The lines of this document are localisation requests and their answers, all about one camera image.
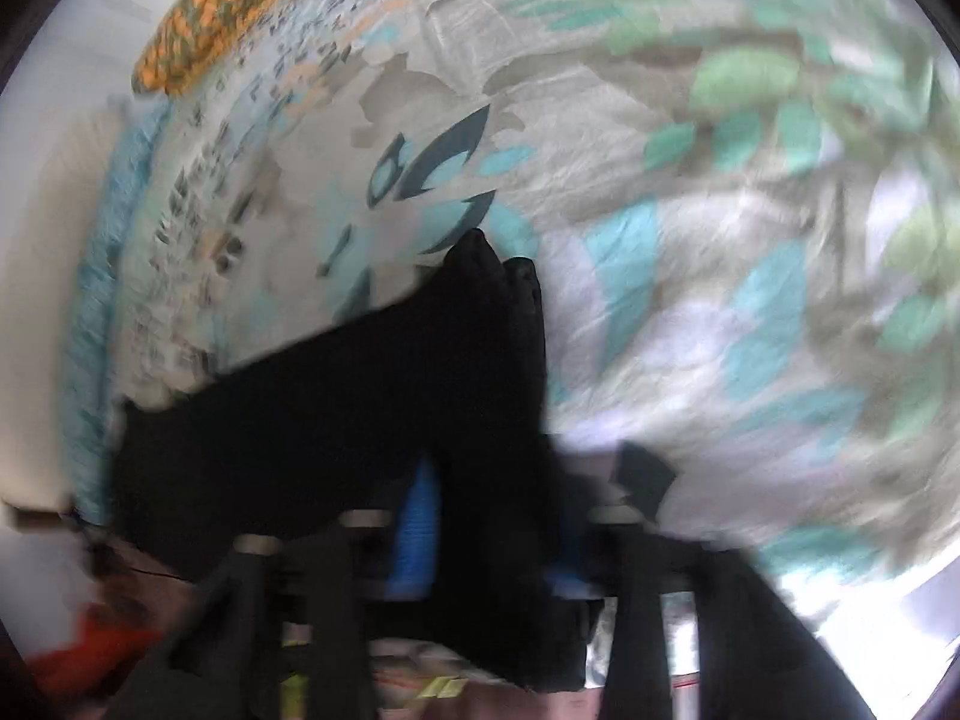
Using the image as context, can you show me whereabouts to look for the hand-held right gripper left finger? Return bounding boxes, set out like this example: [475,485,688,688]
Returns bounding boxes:
[169,457,443,720]

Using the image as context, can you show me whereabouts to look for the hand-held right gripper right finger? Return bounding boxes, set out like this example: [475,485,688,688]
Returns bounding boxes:
[544,442,875,720]

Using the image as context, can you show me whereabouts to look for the black pants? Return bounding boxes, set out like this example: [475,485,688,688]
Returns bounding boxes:
[111,229,677,695]

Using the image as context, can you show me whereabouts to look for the red knit cardigan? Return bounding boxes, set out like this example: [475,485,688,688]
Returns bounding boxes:
[28,601,162,685]

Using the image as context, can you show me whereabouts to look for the bed with floral sheet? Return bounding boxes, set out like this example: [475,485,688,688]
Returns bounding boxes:
[64,0,960,620]

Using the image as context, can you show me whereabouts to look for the cream padded headboard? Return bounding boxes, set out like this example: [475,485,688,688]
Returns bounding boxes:
[0,37,145,515]

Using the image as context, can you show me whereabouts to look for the orange floral pillow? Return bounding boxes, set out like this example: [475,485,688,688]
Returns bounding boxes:
[130,0,355,98]

